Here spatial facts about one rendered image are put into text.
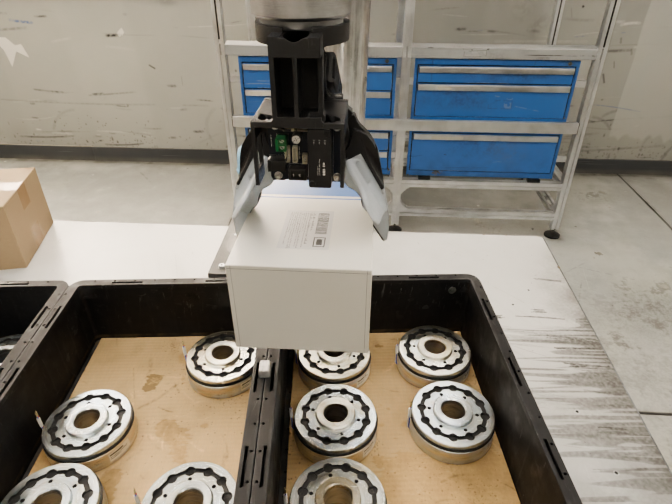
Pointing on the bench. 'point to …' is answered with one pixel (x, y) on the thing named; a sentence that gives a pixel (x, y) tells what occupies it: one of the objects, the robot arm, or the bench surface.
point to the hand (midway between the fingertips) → (312, 233)
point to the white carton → (303, 270)
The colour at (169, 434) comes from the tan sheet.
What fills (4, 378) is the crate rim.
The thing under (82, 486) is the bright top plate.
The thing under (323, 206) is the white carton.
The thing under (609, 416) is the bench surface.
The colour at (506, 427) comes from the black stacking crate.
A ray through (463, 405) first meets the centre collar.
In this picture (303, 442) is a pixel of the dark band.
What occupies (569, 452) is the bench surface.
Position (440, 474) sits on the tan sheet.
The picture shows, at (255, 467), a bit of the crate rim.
